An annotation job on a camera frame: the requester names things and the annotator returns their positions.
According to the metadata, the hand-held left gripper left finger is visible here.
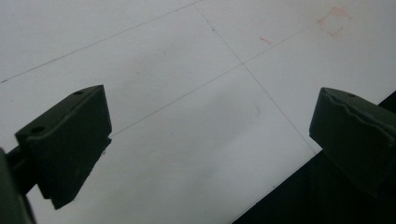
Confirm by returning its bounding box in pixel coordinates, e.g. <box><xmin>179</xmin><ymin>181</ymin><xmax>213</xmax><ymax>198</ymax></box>
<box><xmin>5</xmin><ymin>84</ymin><xmax>113</xmax><ymax>211</ymax></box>

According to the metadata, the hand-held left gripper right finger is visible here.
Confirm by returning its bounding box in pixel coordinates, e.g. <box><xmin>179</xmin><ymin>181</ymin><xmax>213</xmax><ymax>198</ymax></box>
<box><xmin>308</xmin><ymin>87</ymin><xmax>396</xmax><ymax>199</ymax></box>

